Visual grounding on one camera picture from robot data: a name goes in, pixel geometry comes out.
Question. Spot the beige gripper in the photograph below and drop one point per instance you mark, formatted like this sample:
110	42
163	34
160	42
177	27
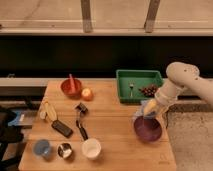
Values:
162	105

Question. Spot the purple bowl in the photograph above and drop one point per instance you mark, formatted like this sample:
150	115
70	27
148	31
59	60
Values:
148	130

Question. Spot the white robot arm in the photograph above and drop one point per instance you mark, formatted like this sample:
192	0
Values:
180	76

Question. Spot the red bowl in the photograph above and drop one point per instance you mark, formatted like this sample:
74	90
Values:
65	87

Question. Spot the bunch of red grapes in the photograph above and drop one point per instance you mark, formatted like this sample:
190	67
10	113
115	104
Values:
149	91

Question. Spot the clear plastic bag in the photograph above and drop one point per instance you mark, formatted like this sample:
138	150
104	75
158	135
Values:
138	113

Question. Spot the green plastic tray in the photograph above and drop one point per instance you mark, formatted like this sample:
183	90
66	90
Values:
140	78

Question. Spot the black dish brush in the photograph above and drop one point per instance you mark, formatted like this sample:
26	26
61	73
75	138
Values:
81	111

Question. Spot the white cup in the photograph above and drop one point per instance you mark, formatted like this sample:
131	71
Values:
91	148

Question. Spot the red spoon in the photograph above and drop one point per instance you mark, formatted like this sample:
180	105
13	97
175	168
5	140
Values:
72	84

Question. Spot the black rectangular block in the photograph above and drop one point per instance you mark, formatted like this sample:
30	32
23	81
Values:
62	128

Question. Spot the small metal cup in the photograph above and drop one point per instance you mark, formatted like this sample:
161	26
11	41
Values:
64	150

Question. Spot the peeled banana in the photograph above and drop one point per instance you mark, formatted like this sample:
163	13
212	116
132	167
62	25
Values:
47	110

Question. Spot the blue plastic cup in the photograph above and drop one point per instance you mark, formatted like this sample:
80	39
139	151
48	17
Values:
42	148

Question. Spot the black chair with blue item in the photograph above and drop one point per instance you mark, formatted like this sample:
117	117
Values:
9	134

